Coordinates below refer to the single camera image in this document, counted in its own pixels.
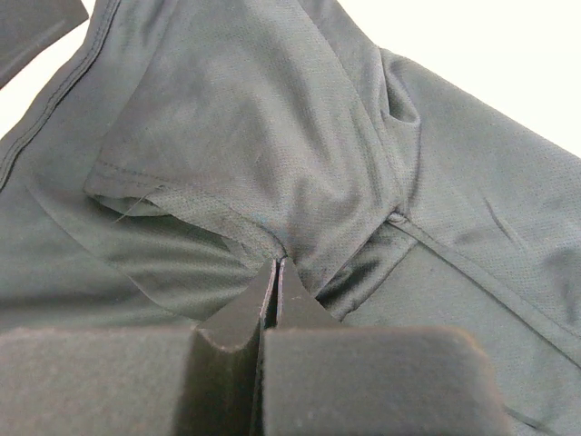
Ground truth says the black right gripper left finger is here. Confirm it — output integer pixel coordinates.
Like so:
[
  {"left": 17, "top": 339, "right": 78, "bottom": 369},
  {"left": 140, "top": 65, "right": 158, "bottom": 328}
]
[{"left": 1, "top": 261, "right": 278, "bottom": 435}]

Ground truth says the black t-shirt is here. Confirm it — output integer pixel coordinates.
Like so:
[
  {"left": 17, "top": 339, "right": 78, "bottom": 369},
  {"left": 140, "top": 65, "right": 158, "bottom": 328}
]
[{"left": 1, "top": 1, "right": 580, "bottom": 435}]

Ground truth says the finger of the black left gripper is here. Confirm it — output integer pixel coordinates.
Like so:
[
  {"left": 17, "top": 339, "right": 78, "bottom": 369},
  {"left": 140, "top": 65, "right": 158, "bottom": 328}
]
[{"left": 1, "top": 0, "right": 88, "bottom": 87}]

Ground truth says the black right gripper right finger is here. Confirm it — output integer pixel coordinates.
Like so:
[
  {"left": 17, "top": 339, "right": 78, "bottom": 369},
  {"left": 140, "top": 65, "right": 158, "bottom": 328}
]
[{"left": 261, "top": 259, "right": 510, "bottom": 435}]

